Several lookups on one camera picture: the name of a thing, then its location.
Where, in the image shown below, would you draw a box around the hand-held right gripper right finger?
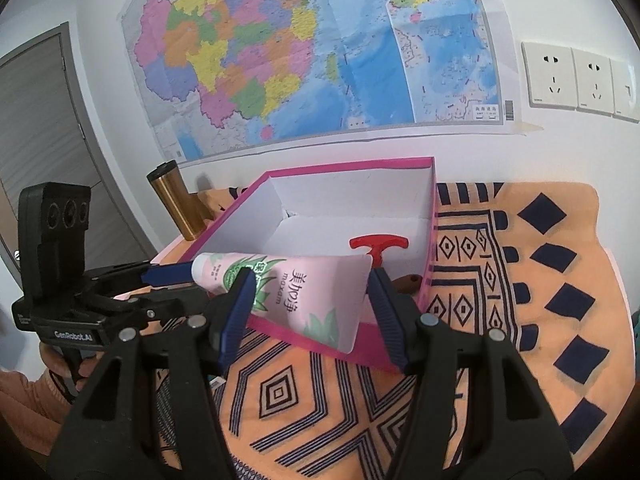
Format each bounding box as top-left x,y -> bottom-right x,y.
367,267 -> 576,480

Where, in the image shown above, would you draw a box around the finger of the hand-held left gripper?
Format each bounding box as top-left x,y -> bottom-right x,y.
81,259 -> 197,292
106,290 -> 217,328

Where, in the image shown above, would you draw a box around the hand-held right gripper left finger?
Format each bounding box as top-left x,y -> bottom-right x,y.
47,267 -> 259,480

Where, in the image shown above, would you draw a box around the pink and green tube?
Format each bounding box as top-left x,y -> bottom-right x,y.
191,252 -> 374,357

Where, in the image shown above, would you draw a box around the red T-shaped tool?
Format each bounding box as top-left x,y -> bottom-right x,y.
348,233 -> 410,269

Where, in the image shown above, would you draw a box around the pink cardboard box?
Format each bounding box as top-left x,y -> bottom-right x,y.
177,156 -> 441,374

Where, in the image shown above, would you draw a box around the person's left forearm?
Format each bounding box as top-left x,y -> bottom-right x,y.
0,369 -> 77,428

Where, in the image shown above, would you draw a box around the person's left hand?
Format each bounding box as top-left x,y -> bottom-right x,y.
40,344 -> 102,403

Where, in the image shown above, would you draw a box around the gold thermos flask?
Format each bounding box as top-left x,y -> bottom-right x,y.
146,160 -> 209,242

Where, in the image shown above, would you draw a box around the grey door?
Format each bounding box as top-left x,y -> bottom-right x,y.
0,22 -> 162,283

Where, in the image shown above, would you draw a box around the orange patterned blanket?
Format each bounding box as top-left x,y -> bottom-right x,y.
150,180 -> 634,480

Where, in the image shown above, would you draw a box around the wall map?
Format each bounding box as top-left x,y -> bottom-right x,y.
120,0 -> 519,164

